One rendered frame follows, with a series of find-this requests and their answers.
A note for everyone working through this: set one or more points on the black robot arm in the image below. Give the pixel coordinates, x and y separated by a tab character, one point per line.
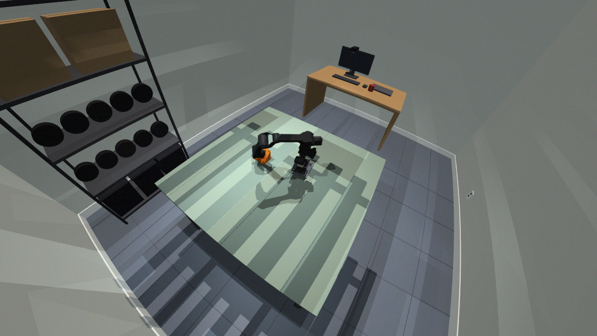
305	139

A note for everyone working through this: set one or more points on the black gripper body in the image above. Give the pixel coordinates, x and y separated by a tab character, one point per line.
301	158

